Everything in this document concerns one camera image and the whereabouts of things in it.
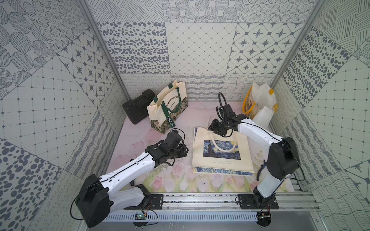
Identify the pink floral table mat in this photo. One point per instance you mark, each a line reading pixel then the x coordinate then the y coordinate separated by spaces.
pixel 134 139

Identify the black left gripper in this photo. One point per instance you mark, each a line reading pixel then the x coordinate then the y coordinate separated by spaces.
pixel 179 148

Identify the blue handled pliers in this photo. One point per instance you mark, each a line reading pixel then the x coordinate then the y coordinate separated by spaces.
pixel 259 172

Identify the aluminium mounting rail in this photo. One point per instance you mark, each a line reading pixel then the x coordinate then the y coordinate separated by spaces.
pixel 199 200

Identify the green handled exhibition tote bag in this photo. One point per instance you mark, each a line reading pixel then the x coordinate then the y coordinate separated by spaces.
pixel 167 106

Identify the starry night canvas tote bag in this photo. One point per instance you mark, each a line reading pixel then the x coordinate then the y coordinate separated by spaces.
pixel 219 155

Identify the right circuit board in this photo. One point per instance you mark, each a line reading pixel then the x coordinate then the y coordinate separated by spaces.
pixel 264 219

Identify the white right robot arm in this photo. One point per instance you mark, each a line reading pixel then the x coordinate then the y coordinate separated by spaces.
pixel 282 159

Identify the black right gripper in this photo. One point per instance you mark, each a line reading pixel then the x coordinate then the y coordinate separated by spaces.
pixel 214 125

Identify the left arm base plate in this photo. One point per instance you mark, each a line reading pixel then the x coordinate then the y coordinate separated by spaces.
pixel 153 201

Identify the black plastic tool case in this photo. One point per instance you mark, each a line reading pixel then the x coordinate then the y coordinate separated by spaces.
pixel 136 109

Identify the left circuit board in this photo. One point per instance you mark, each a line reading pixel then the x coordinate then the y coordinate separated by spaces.
pixel 140 220

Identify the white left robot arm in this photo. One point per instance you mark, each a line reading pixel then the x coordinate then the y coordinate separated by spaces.
pixel 114 182

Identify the yellow handled white bag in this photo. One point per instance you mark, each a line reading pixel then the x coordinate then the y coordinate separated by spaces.
pixel 260 104

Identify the circuit board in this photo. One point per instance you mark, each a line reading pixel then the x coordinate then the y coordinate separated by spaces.
pixel 264 219
pixel 140 220

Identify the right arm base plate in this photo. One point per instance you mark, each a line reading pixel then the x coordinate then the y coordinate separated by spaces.
pixel 251 201

